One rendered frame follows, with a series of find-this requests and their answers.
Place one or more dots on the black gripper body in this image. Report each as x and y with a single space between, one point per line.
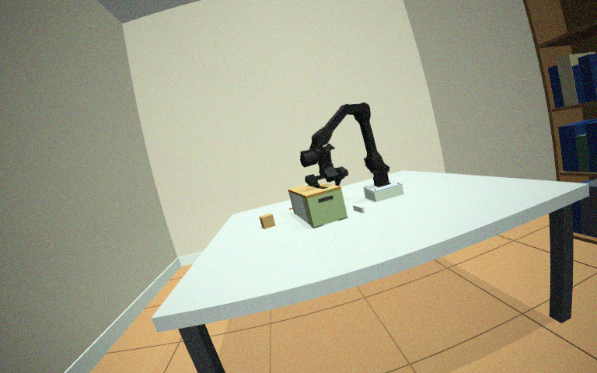
313 180

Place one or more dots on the small tan cube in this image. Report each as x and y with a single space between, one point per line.
267 221

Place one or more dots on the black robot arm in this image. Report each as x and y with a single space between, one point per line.
373 160

